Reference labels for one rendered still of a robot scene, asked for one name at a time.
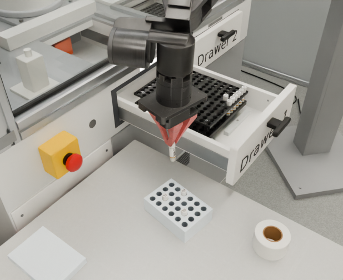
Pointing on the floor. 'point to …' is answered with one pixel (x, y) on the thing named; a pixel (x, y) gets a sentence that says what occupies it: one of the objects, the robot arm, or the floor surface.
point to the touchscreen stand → (323, 115)
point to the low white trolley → (234, 254)
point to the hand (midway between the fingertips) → (171, 140)
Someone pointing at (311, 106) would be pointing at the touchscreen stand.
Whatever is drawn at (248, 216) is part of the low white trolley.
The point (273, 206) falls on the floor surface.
